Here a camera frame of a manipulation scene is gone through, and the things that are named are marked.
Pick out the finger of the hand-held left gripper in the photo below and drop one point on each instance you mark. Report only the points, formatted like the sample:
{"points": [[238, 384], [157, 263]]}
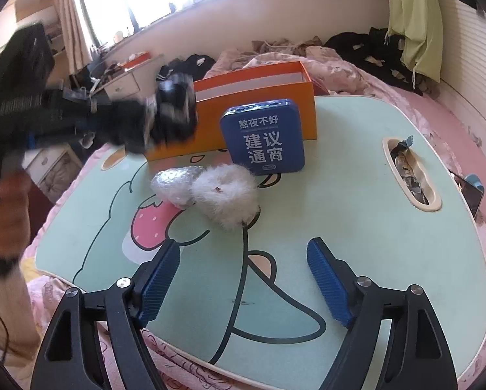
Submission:
{"points": [[125, 126]]}

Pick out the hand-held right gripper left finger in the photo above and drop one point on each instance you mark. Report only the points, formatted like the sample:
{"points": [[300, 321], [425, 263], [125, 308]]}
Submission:
{"points": [[161, 280]]}

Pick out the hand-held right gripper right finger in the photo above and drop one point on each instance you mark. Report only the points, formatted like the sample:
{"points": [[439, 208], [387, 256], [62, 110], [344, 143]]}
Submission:
{"points": [[328, 280]]}

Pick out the black lace cloth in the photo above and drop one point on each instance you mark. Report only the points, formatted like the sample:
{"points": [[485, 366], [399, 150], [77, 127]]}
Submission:
{"points": [[174, 109]]}

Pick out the bubble wrap ball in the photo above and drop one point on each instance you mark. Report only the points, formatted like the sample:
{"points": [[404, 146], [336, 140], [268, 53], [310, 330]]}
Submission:
{"points": [[172, 187]]}

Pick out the white fluffy pompom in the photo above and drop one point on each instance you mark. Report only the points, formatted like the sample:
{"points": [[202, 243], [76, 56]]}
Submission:
{"points": [[226, 195]]}

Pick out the blue tin box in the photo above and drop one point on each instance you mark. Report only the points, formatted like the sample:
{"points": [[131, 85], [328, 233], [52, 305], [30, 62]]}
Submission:
{"points": [[263, 142]]}

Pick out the orange cardboard box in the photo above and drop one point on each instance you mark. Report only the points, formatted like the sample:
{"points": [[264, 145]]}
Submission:
{"points": [[267, 101]]}

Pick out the person's left forearm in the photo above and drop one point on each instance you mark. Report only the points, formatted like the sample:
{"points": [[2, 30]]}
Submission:
{"points": [[7, 313]]}

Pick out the cartoon printed desktop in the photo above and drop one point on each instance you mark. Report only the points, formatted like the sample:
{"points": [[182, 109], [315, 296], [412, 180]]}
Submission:
{"points": [[348, 219]]}

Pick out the person's left hand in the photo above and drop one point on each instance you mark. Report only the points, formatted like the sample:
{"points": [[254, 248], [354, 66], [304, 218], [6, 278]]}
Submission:
{"points": [[7, 219]]}

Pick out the white drawer cabinet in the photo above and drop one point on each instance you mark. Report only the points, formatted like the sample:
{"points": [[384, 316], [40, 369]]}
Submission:
{"points": [[123, 85]]}

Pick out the orange tray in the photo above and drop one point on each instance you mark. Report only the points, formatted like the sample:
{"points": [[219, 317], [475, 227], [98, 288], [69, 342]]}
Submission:
{"points": [[139, 59]]}

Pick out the white low cabinet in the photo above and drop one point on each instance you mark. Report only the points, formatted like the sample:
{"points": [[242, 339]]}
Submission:
{"points": [[56, 170]]}

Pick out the black and white clothes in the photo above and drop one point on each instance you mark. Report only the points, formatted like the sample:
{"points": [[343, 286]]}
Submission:
{"points": [[190, 65]]}

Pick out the beige curtain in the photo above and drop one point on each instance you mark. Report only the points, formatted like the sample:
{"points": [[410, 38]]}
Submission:
{"points": [[70, 20]]}

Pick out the crumpled wrappers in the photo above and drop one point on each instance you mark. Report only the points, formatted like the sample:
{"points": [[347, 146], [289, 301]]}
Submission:
{"points": [[405, 170]]}

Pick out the smartphone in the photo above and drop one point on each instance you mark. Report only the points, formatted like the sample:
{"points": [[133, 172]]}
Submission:
{"points": [[468, 197]]}

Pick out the beige knitted blanket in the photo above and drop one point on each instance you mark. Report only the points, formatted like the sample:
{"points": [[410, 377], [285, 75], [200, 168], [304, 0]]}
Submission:
{"points": [[283, 44]]}

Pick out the floral pink quilt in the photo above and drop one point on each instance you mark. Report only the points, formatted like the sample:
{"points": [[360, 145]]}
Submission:
{"points": [[336, 71]]}

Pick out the black clothes pile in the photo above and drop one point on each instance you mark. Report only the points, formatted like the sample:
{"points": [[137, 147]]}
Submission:
{"points": [[357, 48]]}

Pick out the white louvered door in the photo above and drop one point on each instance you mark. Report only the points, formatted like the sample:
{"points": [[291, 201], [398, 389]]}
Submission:
{"points": [[470, 57]]}

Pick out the green hanging cloth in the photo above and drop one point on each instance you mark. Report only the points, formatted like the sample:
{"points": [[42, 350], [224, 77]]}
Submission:
{"points": [[418, 16]]}

